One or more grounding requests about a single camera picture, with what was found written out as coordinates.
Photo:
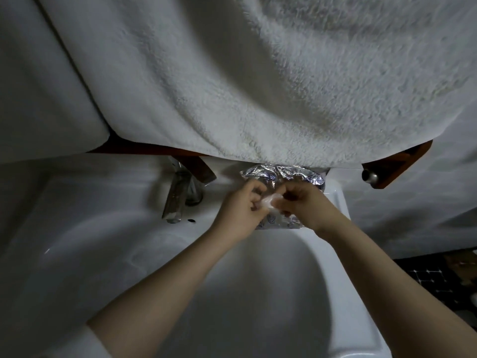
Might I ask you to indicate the person's left hand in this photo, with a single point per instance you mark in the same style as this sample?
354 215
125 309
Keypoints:
234 216

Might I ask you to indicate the person's right hand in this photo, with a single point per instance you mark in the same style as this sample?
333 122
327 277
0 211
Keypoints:
311 210

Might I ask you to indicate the person's left fingers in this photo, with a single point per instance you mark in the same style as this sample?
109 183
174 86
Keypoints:
257 188

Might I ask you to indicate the person's right fingers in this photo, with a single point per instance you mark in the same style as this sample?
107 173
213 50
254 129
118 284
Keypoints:
286 193

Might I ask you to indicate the small white wipe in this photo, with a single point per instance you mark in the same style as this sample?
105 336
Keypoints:
271 202

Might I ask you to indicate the person's right forearm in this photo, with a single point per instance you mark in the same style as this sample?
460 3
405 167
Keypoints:
391 294

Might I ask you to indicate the person's left forearm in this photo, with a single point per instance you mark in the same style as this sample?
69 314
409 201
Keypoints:
164 294

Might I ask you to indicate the silver foil packet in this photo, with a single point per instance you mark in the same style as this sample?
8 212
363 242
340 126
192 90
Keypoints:
294 175

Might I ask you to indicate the chrome faucet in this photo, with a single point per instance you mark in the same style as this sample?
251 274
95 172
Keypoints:
179 193

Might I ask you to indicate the reddish brown wooden towel rack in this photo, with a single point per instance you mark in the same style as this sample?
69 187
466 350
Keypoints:
395 164

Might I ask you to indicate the fluffy white towel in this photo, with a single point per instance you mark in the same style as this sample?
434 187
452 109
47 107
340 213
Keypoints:
261 70

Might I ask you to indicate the white ceramic sink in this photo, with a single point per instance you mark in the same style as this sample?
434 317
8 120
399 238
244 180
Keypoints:
93 238

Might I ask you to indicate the white sleeve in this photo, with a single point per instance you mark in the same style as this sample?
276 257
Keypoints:
84 346

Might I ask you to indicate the smooth white towel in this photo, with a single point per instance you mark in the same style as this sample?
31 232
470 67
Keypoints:
41 93

